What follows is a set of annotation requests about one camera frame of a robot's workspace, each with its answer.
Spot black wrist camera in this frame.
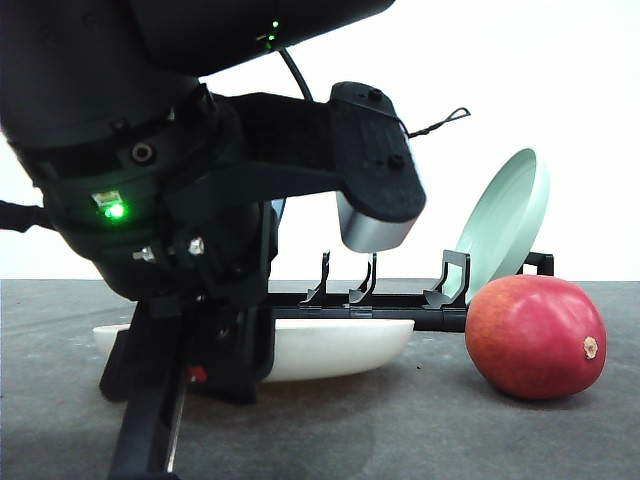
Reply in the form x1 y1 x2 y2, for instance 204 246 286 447
331 82 427 252

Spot red pomegranate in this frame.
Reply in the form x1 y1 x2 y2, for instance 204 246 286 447
464 274 607 400

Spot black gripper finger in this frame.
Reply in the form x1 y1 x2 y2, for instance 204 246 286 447
99 300 188 480

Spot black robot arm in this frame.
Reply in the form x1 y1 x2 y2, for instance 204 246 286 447
0 0 395 480

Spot black cable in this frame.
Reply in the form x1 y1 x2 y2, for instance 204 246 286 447
278 47 313 103

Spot green plate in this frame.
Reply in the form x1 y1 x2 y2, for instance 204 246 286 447
448 147 551 305

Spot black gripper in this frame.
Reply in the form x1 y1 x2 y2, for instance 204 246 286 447
10 85 341 403

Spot white plate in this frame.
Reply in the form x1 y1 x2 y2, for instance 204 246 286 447
93 319 415 382

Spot black dish rack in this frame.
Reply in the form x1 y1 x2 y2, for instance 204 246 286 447
270 250 555 331

